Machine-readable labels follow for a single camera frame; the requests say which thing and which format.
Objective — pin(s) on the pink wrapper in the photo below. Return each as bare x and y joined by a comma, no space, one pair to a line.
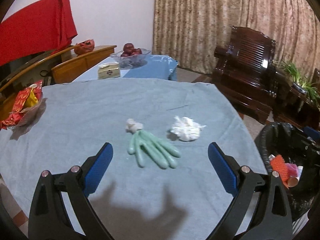
294,170

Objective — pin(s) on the blue tablecloth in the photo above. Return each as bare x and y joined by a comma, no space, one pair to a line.
153,67

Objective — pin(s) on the beige patterned curtain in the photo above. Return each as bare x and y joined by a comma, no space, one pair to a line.
190,30

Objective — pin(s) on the large white tissue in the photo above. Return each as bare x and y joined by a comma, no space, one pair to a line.
186,129

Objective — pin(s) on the dark wooden armchair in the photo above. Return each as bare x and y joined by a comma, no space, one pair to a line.
245,73

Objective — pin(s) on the wooden tv cabinet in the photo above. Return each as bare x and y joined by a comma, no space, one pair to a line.
62,67

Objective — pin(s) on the glass fruit bowl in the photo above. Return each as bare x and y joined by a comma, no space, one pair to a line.
131,61

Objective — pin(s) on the red snack bag pile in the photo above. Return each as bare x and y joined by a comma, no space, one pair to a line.
25,107

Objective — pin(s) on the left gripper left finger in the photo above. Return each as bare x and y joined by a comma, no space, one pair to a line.
48,218

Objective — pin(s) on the tissue box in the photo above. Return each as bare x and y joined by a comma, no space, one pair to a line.
109,70

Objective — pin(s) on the green potted plant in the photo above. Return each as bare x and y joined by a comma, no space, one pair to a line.
298,78

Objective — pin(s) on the dark wooden side table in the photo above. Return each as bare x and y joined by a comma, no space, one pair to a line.
292,104

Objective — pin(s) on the red cloth cover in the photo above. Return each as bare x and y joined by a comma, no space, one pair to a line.
41,26

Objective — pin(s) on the white paper tube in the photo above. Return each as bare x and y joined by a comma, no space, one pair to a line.
293,181

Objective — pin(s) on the green rubber glove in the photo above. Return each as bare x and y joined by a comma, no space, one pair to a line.
161,152

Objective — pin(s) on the small white tissue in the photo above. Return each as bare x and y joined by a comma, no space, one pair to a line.
132,126

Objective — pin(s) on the grey-blue table towel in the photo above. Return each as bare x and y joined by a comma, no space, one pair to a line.
132,202

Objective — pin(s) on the black lined trash bin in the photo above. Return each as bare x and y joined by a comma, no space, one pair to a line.
271,142

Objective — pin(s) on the red orange bag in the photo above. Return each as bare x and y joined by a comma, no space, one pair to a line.
84,47

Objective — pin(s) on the orange foam net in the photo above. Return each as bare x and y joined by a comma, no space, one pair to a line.
278,164

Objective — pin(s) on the red apple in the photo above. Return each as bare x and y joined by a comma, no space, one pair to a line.
128,48

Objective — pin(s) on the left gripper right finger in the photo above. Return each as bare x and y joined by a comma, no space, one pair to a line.
271,218

